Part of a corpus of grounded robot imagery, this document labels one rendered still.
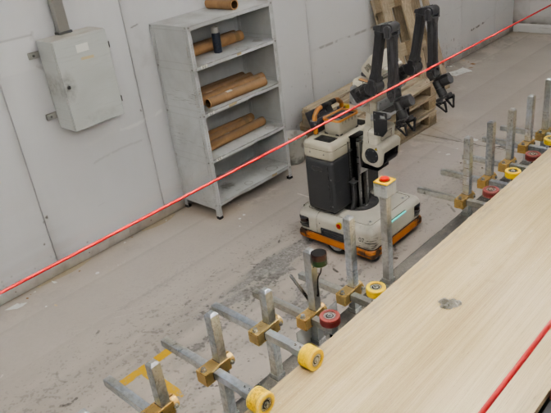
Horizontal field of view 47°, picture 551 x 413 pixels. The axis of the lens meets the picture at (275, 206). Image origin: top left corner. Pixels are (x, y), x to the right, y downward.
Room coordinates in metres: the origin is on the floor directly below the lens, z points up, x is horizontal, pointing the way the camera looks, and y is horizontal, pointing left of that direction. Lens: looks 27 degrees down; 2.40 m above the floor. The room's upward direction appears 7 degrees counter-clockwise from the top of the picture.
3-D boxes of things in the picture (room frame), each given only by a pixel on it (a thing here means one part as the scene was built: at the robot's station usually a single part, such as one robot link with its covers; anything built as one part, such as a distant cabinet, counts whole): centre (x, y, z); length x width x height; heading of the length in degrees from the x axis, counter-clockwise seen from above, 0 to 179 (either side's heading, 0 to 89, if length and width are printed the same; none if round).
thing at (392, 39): (3.50, -0.77, 1.40); 0.11 x 0.06 x 0.43; 134
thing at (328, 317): (1.92, -0.15, 0.85); 0.08 x 0.08 x 0.11
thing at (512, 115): (3.24, -1.37, 0.89); 0.04 x 0.04 x 0.48; 44
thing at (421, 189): (2.90, -0.94, 0.80); 0.43 x 0.03 x 0.04; 44
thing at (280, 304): (2.07, -0.01, 0.84); 0.43 x 0.03 x 0.04; 44
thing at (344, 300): (2.19, -0.27, 0.81); 0.14 x 0.06 x 0.05; 134
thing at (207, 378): (1.67, 0.27, 0.95); 0.14 x 0.06 x 0.05; 134
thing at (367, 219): (3.99, -0.60, 0.16); 0.67 x 0.64 x 0.25; 44
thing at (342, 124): (4.07, -0.52, 0.87); 0.23 x 0.15 x 0.11; 134
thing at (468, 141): (2.89, -1.01, 0.91); 0.04 x 0.04 x 0.48; 44
